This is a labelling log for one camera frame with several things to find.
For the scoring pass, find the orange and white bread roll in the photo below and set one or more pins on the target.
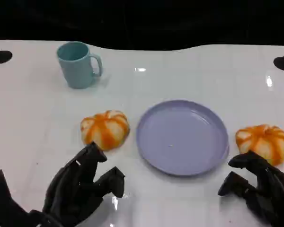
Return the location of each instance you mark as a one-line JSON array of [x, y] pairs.
[[105, 130], [262, 139]]

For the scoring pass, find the pale green mug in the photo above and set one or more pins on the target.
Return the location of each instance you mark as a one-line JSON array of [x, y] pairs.
[[77, 71]]

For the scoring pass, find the lilac plate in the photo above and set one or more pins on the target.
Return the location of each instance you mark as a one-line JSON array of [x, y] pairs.
[[182, 139]]

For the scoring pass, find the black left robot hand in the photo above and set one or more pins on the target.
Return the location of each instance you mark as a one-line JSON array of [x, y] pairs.
[[71, 189]]

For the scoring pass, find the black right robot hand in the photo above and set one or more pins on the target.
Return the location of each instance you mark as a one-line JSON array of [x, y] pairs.
[[274, 196]]

